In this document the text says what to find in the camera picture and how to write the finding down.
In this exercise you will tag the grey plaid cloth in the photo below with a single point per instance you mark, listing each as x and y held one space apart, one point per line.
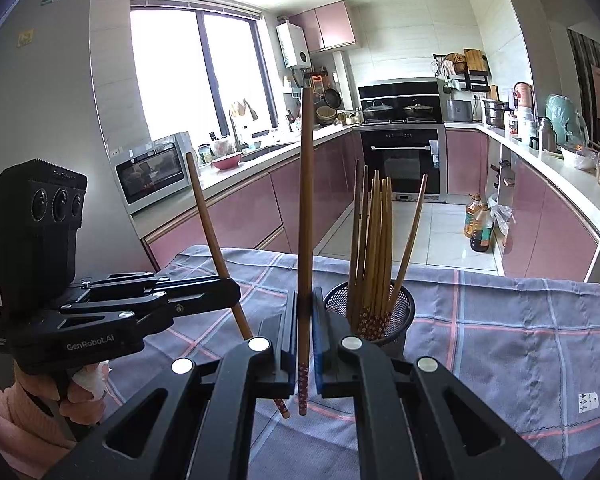
505 335

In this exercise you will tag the stainless steel stockpot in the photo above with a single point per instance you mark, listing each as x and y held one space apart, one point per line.
495 112

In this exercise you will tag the person's left hand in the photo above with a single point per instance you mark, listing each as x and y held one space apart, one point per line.
77 410

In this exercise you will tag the kitchen window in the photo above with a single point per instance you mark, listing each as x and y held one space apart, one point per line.
170 70

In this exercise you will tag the pink lower cabinets long run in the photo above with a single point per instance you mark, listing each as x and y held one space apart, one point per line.
250 210

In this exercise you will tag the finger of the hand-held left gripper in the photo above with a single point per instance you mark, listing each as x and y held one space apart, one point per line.
125 281
205 297

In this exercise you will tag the cooking oil bottles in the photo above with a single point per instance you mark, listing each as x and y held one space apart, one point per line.
481 235

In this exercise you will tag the wooden chopstick patterned tip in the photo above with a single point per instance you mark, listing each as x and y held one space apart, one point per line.
210 225
306 210

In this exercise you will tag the white microwave oven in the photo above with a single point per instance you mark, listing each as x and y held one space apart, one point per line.
150 175

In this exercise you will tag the grey refrigerator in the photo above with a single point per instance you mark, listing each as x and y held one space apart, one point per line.
45 85

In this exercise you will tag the chrome sink faucet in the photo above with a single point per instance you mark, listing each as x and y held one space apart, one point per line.
236 130

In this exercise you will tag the silver toaster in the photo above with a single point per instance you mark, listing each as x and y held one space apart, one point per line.
459 111

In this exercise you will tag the white tissue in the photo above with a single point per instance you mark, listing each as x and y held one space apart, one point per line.
91 381

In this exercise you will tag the bundle of brown chopsticks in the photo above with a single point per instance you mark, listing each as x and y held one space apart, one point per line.
375 260

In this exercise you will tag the yellow cooking oil bottle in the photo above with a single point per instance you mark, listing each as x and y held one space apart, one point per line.
471 217

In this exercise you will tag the plastic bag by cabinet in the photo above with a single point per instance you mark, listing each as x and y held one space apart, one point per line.
501 220

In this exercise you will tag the black built-in oven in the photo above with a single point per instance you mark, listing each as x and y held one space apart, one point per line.
402 170

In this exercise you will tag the dark striped curtain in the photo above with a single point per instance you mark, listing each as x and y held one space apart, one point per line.
597 85

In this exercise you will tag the pink thermos jug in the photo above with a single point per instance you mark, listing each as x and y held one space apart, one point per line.
522 95

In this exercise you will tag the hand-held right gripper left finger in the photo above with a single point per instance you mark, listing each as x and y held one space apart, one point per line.
285 340

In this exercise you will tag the green appliance under plastic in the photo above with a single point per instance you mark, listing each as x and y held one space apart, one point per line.
565 120

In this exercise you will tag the hanging black frying pan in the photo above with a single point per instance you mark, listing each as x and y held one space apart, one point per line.
332 97

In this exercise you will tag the red bowl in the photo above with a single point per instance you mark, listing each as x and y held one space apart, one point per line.
226 161

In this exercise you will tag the black wall rack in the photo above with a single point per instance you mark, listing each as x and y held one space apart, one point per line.
467 72

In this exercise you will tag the pink lower cabinets curved run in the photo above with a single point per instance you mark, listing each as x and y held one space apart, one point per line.
545 220

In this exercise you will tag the white wall water heater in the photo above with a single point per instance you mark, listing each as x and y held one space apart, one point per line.
294 45

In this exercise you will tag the clear plastic bag with food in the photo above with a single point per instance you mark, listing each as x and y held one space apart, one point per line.
580 158

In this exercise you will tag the black range hood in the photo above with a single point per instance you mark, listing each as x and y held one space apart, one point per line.
400 92

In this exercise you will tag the black mesh utensil holder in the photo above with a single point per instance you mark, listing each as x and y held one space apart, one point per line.
402 320

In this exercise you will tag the pink upper wall cabinet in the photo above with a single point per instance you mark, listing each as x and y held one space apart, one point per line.
330 25

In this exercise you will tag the person's left forearm pink sleeve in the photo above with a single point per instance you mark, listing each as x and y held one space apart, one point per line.
20 420

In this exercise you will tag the steel vacuum flask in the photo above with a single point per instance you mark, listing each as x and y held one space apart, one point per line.
546 136

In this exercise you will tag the black lidded pot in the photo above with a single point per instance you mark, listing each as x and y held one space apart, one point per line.
419 110

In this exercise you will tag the black lidded wok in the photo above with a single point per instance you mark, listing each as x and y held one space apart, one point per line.
377 109

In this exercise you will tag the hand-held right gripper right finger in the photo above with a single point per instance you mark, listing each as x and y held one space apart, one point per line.
319 345

